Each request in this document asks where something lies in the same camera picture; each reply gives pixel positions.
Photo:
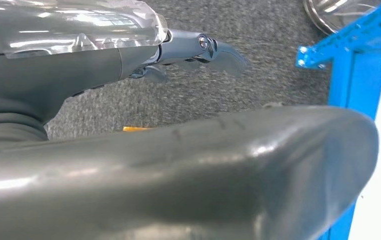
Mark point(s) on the silver stanchion with chrome base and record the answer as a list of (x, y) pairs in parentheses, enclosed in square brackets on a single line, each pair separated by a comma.
[(336, 15)]

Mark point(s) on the blue metal shelf rack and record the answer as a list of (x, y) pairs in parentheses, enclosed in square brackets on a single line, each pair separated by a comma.
[(352, 79)]

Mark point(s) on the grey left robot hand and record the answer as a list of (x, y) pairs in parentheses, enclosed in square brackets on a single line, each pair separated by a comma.
[(177, 185)]

